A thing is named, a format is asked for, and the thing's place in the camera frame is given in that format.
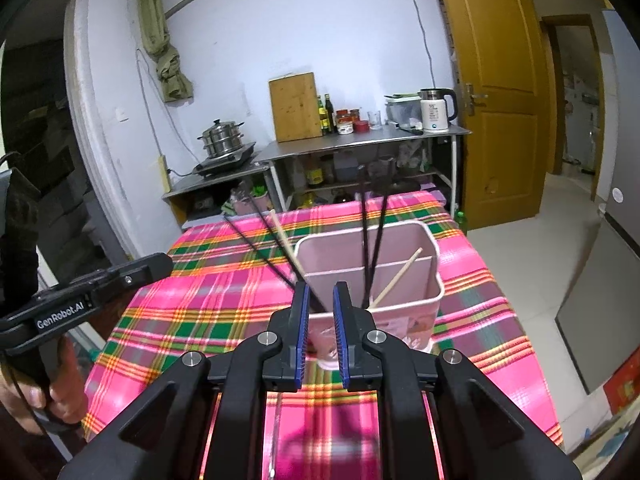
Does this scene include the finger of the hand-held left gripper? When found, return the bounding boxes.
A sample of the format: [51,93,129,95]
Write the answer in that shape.
[82,253,174,297]

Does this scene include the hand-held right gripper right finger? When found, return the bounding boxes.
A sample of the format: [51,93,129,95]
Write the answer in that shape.
[332,281,583,480]

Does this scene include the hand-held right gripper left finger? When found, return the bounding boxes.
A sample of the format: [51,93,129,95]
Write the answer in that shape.
[57,280,310,480]

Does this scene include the pink plastic utensil basket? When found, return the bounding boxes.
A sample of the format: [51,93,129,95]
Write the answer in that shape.
[292,220,445,371]

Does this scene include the light wooden chopstick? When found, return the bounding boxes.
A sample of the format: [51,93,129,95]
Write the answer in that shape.
[268,210,307,281]
[370,247,424,308]

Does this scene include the person's left hand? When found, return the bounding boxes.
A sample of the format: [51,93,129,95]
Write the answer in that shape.
[0,337,87,436]

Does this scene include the pink plaid tablecloth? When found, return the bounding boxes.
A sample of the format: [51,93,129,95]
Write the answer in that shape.
[82,192,563,480]

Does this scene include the low steel side table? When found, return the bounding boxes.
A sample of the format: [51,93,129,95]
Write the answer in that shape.
[161,162,281,221]

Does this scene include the black induction cooker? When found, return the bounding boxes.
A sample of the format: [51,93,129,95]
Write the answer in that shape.
[194,142,258,178]

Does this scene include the stainless steel steamer pot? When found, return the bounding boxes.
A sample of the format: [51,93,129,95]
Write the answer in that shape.
[197,119,246,158]

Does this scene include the tall steel counter table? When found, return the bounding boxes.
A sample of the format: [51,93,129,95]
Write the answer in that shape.
[257,125,473,221]

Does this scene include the wooden cutting board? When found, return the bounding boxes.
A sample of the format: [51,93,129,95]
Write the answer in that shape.
[268,72,323,143]

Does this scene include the green hanging cloth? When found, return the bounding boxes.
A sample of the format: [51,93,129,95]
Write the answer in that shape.
[137,0,194,103]

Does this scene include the white electric kettle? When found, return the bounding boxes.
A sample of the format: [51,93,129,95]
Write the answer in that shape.
[419,88,458,134]

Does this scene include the red cardboard box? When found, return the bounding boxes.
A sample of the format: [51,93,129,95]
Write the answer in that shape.
[602,360,640,413]

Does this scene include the yellow wooden door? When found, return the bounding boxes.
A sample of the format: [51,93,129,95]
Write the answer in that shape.
[431,0,558,233]

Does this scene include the black wall cable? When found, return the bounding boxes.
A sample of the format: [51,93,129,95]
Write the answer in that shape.
[400,0,437,80]

